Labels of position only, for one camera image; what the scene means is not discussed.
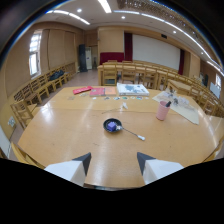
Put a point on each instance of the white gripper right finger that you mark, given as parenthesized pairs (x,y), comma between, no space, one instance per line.
(156,169)

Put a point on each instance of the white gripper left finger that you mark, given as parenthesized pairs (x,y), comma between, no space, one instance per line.
(71,170)

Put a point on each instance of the pink cup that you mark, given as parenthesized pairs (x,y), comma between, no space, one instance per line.
(162,111)

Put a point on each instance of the black round plate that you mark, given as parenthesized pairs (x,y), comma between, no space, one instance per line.
(110,125)

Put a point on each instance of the purple cube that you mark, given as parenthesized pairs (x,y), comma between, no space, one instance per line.
(112,126)

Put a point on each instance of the beige paper sheet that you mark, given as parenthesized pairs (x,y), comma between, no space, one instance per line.
(181,108)

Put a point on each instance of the black marker pen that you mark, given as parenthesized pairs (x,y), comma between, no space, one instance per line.
(168,104)

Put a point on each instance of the small white utensil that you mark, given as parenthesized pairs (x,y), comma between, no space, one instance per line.
(124,105)

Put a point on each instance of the clear plastic bag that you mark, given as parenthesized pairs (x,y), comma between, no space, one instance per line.
(182,101)

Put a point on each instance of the wooden chair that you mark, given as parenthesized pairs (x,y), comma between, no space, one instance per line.
(128,74)
(38,87)
(23,112)
(109,74)

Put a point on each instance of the red booklet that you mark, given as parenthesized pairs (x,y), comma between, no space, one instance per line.
(82,89)

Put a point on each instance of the pink red book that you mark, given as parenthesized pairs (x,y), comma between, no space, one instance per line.
(97,91)

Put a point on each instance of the white grey picture book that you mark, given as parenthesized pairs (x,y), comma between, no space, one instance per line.
(132,89)

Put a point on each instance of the orange book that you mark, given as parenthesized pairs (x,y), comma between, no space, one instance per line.
(110,91)

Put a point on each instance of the black bag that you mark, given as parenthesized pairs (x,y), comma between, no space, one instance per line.
(56,74)

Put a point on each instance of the white projection screen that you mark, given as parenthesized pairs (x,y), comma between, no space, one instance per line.
(156,52)

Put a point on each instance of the window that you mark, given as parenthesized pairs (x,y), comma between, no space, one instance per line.
(34,52)

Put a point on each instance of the dark red curtain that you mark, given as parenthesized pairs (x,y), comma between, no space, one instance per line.
(128,46)

